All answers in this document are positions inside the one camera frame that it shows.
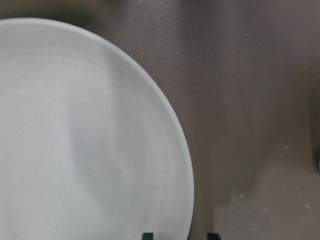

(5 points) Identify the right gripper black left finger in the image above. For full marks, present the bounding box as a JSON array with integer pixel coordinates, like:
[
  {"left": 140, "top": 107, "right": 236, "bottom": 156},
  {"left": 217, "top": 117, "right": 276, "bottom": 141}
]
[{"left": 141, "top": 232, "right": 154, "bottom": 240}]

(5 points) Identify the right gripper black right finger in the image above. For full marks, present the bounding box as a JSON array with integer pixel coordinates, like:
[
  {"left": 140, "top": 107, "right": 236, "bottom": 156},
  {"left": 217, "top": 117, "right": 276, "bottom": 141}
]
[{"left": 207, "top": 232, "right": 221, "bottom": 240}]

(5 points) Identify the white round plate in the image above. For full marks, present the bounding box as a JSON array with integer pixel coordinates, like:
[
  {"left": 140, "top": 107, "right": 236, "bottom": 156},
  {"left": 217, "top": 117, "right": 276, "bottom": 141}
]
[{"left": 0, "top": 18, "right": 194, "bottom": 240}]

